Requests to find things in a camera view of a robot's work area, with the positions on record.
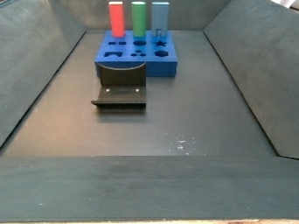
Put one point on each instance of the blue shape sorting board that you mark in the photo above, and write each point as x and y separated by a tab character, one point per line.
131	51

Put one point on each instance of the light blue two prong block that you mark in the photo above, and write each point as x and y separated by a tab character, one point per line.
161	18

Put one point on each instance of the black curved holder stand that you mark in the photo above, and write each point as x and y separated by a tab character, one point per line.
122	87

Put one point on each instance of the green cylinder block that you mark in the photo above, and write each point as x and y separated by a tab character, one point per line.
139	18

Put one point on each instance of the red square prism block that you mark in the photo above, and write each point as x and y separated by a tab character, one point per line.
117	18

